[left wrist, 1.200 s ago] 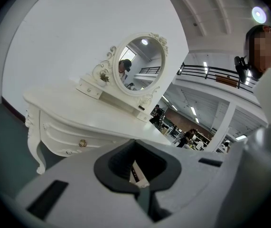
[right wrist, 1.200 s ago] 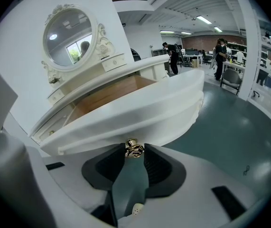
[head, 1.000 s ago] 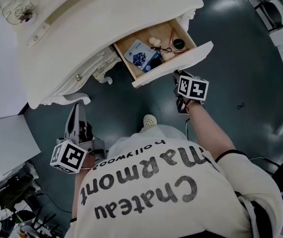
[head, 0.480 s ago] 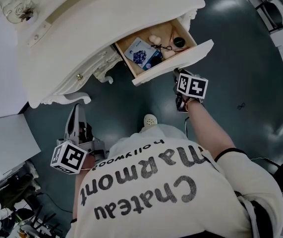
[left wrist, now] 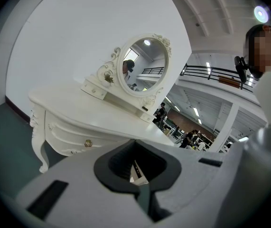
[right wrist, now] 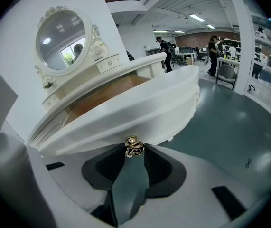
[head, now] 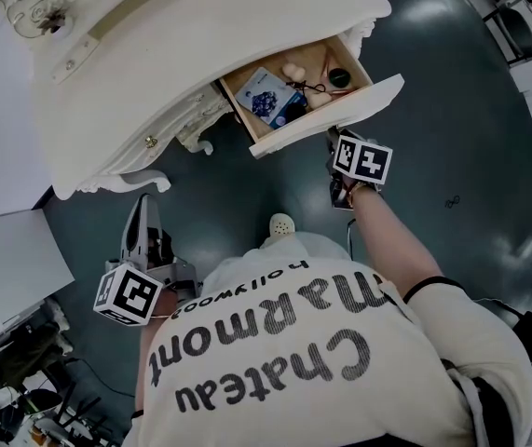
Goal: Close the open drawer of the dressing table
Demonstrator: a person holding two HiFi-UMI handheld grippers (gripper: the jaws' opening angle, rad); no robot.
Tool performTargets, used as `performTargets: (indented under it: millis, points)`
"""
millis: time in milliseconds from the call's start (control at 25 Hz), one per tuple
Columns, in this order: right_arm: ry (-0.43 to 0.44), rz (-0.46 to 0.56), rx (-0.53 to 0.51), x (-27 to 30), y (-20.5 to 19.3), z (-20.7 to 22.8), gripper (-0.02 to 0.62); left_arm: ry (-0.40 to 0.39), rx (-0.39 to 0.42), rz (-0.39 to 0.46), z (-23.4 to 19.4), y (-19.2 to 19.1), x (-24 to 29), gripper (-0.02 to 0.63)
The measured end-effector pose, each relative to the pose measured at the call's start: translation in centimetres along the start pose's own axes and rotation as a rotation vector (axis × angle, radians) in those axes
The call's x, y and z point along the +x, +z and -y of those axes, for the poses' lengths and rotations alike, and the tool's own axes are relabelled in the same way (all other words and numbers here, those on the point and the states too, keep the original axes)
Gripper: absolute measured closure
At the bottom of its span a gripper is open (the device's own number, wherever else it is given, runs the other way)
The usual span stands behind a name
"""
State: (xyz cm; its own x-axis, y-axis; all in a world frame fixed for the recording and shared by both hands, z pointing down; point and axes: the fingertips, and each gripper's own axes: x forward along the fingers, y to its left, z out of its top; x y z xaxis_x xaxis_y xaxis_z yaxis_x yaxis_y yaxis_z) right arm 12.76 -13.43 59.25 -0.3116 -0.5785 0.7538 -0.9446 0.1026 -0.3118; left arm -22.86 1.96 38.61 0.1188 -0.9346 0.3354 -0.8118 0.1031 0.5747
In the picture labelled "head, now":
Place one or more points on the white ornate dressing table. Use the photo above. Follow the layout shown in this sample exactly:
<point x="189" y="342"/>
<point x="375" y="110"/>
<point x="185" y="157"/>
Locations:
<point x="200" y="40"/>

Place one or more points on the black metal chair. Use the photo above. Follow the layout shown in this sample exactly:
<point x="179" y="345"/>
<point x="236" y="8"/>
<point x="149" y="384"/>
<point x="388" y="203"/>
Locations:
<point x="517" y="31"/>

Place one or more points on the white trousers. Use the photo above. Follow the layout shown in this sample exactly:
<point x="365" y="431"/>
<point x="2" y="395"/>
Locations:
<point x="303" y="249"/>

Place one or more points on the thin pink pencil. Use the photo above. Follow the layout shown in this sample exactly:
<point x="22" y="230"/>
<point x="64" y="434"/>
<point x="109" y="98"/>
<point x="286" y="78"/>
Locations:
<point x="340" y="92"/>

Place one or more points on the grey flat board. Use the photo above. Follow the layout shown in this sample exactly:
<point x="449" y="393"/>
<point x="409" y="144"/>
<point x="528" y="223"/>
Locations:
<point x="14" y="259"/>

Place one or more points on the dark round compact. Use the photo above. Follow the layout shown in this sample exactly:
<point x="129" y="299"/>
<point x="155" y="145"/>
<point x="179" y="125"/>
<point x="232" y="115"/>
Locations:
<point x="339" y="77"/>

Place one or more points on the person's right forearm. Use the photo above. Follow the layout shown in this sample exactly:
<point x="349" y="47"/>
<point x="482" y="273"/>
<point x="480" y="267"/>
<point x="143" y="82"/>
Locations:
<point x="386" y="240"/>

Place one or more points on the beige makeup sponge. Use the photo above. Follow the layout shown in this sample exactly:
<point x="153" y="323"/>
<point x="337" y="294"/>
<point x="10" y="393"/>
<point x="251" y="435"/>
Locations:
<point x="292" y="71"/>
<point x="319" y="99"/>

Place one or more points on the person's left forearm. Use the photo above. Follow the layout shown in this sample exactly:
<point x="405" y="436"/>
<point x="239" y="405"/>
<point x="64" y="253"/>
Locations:
<point x="143" y="370"/>

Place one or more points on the dried brown flower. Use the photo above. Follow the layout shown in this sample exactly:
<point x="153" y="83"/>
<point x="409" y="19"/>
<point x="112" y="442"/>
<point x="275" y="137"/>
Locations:
<point x="52" y="21"/>

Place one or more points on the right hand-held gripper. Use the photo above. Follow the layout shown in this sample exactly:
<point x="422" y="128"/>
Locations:
<point x="363" y="161"/>

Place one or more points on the small black floor loop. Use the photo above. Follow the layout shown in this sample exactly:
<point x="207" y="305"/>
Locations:
<point x="453" y="201"/>

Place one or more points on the black round pad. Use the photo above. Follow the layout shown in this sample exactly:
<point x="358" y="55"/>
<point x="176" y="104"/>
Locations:
<point x="296" y="112"/>

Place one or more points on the cream printed shirt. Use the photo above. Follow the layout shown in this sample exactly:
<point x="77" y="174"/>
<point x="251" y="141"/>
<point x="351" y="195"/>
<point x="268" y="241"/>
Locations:
<point x="293" y="366"/>

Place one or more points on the dark crumpled cloth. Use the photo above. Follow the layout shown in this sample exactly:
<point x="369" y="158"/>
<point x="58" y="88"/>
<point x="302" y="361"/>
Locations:
<point x="32" y="352"/>

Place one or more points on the white perforated clog shoe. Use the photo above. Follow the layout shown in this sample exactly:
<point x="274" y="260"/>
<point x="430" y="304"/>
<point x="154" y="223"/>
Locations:
<point x="282" y="225"/>

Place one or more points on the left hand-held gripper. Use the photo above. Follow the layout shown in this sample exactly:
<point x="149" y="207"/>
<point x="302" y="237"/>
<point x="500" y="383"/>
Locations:
<point x="130" y="296"/>

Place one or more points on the blue printed card packet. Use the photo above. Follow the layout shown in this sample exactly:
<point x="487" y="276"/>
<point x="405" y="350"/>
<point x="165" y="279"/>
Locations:
<point x="258" y="96"/>

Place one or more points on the white wooden drawer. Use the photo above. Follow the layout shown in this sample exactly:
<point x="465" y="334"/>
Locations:
<point x="331" y="117"/>

